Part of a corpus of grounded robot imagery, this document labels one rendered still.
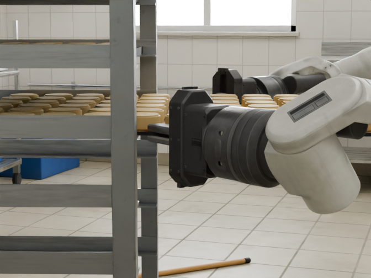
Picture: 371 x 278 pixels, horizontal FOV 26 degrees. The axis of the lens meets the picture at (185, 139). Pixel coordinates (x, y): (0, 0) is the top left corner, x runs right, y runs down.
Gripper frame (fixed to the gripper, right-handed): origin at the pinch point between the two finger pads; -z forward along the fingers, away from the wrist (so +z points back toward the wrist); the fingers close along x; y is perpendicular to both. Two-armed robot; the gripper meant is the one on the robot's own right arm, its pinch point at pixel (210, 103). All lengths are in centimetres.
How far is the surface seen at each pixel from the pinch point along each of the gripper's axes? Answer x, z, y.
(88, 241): -25.6, -15.6, -15.8
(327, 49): -3, 375, -251
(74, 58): 9.7, -41.8, 16.9
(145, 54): 8.8, -8.1, -8.4
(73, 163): -93, 257, -401
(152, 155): -9.3, -7.8, -7.0
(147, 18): 15.1, -7.6, -8.4
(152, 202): -18.2, -7.3, -7.6
